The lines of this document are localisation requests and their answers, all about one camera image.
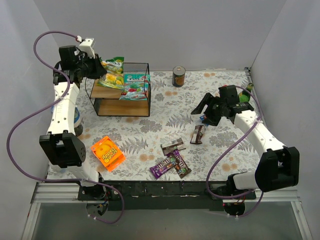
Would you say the green yellow candy bag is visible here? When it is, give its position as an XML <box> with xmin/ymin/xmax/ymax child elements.
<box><xmin>97</xmin><ymin>56</ymin><xmax>125</xmax><ymax>90</ymax></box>

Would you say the brown candy bag barcode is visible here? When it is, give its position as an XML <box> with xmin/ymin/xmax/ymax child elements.
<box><xmin>190</xmin><ymin>124</ymin><xmax>206</xmax><ymax>145</ymax></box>

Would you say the teal red candy bag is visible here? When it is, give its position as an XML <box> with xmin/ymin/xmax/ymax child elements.
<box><xmin>119</xmin><ymin>73</ymin><xmax>150</xmax><ymax>101</ymax></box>

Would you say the brown M&M candy bag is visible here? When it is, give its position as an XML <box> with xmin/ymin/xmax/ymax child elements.
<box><xmin>166</xmin><ymin>150</ymin><xmax>192</xmax><ymax>179</ymax></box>

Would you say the purple M&M candy bag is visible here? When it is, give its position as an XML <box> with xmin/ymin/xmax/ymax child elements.
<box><xmin>149</xmin><ymin>154</ymin><xmax>179</xmax><ymax>179</ymax></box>

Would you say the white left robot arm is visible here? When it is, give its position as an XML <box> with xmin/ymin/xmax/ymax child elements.
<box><xmin>39</xmin><ymin>39</ymin><xmax>106</xmax><ymax>188</ymax></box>

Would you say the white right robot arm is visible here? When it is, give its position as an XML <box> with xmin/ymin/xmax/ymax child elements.
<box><xmin>191</xmin><ymin>85</ymin><xmax>300</xmax><ymax>200</ymax></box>

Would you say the blue M&M candy bag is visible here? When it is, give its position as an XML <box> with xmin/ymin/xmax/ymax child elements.
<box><xmin>199</xmin><ymin>115</ymin><xmax>209</xmax><ymax>126</ymax></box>

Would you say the green glass bottle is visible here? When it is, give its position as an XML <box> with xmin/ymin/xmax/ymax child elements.
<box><xmin>238</xmin><ymin>83</ymin><xmax>254</xmax><ymax>103</ymax></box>

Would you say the brown tin can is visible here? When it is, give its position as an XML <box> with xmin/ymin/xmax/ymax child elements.
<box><xmin>172</xmin><ymin>66</ymin><xmax>186</xmax><ymax>87</ymax></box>

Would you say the orange Scrub Daddy box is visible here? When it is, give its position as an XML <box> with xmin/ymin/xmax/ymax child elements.
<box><xmin>91</xmin><ymin>136</ymin><xmax>126</xmax><ymax>172</ymax></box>

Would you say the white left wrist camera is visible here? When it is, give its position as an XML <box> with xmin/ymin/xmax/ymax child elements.
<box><xmin>78</xmin><ymin>38</ymin><xmax>96</xmax><ymax>59</ymax></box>

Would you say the black wire wooden shelf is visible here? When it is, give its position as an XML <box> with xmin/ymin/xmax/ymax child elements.
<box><xmin>84</xmin><ymin>62</ymin><xmax>151</xmax><ymax>117</ymax></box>

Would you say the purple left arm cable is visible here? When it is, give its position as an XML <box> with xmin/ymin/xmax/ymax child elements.
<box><xmin>6</xmin><ymin>30</ymin><xmax>125</xmax><ymax>225</ymax></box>

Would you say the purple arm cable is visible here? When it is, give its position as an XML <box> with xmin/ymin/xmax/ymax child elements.
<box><xmin>205</xmin><ymin>85</ymin><xmax>265</xmax><ymax>218</ymax></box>
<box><xmin>6</xmin><ymin>30</ymin><xmax>125</xmax><ymax>225</ymax></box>

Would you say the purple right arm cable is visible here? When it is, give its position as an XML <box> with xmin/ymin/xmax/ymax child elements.
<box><xmin>205</xmin><ymin>85</ymin><xmax>265</xmax><ymax>218</ymax></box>

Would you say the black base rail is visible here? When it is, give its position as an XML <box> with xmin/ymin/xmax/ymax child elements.
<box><xmin>77</xmin><ymin>180</ymin><xmax>246</xmax><ymax>211</ymax></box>

